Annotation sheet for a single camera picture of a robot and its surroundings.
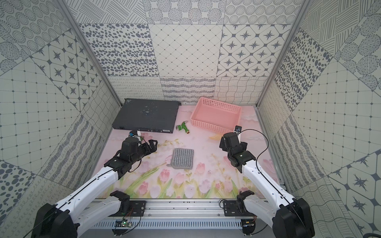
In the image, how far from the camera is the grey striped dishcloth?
89cm

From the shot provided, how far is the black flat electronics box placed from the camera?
3.46ft

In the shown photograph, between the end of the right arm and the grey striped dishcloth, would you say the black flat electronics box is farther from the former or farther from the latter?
the end of the right arm

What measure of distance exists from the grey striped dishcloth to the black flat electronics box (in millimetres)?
179

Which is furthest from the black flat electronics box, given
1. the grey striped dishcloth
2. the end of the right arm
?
the end of the right arm

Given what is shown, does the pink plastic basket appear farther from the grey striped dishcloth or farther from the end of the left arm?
the end of the left arm

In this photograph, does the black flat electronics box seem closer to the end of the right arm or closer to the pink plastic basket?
the pink plastic basket
